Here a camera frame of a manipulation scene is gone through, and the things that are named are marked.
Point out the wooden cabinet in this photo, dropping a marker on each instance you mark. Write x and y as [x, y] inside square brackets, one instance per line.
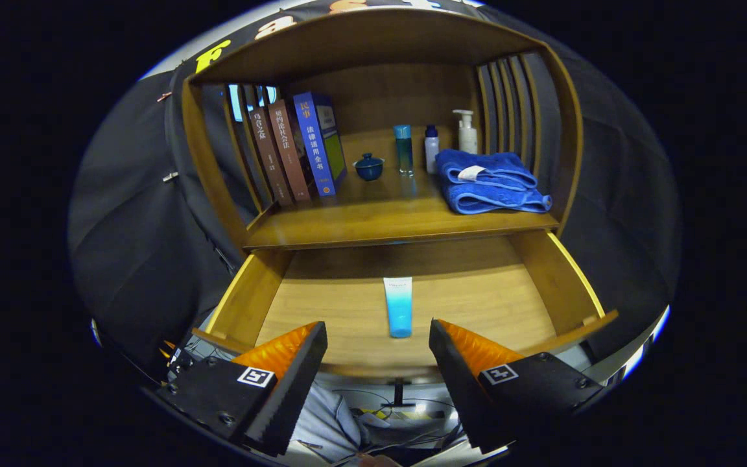
[360, 45]

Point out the blue book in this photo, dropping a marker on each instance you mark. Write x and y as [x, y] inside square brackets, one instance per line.
[314, 143]

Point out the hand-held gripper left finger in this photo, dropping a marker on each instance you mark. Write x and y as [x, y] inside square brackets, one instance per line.
[292, 389]

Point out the orange clip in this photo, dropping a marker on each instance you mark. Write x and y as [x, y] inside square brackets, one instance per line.
[165, 97]

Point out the teal glass bottle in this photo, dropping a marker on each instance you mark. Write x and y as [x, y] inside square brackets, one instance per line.
[404, 152]

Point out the silver metal clip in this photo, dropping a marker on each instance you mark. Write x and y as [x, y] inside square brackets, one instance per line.
[169, 176]

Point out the person's leg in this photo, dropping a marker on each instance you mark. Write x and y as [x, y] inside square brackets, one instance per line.
[328, 421]

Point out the brown book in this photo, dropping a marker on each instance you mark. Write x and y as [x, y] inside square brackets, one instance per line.
[289, 149]
[270, 155]

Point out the white pump bottle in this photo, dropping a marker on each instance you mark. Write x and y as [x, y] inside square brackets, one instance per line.
[467, 137]

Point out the blue lidded tea cup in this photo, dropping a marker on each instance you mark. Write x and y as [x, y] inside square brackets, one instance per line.
[369, 170]

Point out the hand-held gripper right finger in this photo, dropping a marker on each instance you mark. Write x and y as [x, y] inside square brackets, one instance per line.
[461, 389]

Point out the white bottle with blue cap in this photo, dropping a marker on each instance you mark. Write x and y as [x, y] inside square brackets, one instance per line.
[432, 152]

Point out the blue folded towel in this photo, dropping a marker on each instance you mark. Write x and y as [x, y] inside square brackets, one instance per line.
[497, 188]

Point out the blue cosmetic tube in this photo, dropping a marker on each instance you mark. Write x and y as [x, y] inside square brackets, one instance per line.
[399, 305]

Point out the black backdrop cloth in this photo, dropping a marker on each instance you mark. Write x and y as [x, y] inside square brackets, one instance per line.
[127, 227]

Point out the wooden drawer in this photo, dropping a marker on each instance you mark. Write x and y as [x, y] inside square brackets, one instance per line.
[477, 298]

